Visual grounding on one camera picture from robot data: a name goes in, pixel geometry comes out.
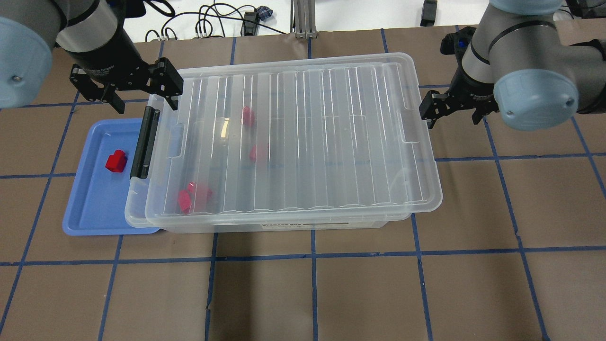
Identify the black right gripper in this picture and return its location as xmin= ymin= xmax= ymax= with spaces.
xmin=419 ymin=27 xmax=499 ymax=129

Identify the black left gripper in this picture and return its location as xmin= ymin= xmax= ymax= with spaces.
xmin=70 ymin=28 xmax=184 ymax=115

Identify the red block carried to tray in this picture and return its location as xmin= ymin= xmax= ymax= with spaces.
xmin=105 ymin=149 xmax=127 ymax=173

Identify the clear plastic box lid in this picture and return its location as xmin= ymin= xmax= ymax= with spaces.
xmin=145 ymin=52 xmax=444 ymax=228

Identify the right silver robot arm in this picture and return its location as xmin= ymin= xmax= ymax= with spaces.
xmin=419 ymin=0 xmax=606 ymax=131

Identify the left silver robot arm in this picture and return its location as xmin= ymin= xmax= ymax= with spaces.
xmin=0 ymin=0 xmax=184 ymax=114

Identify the red block upper pair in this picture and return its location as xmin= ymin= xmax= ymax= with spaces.
xmin=241 ymin=106 xmax=256 ymax=128

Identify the red block under lid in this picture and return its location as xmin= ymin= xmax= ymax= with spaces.
xmin=177 ymin=182 xmax=214 ymax=215

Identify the blue plastic tray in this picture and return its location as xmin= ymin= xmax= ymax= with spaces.
xmin=62 ymin=118 xmax=161 ymax=236

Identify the clear plastic storage box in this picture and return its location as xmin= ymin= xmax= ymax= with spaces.
xmin=124 ymin=71 xmax=412 ymax=234

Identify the red block beside pair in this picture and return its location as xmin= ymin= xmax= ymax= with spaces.
xmin=249 ymin=144 xmax=270 ymax=163

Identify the black power adapter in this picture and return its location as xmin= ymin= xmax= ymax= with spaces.
xmin=241 ymin=11 xmax=260 ymax=36

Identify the black box latch handle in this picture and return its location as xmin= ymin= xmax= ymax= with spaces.
xmin=130 ymin=106 xmax=160 ymax=179

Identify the aluminium frame post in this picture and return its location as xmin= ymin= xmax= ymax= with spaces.
xmin=291 ymin=0 xmax=318 ymax=39

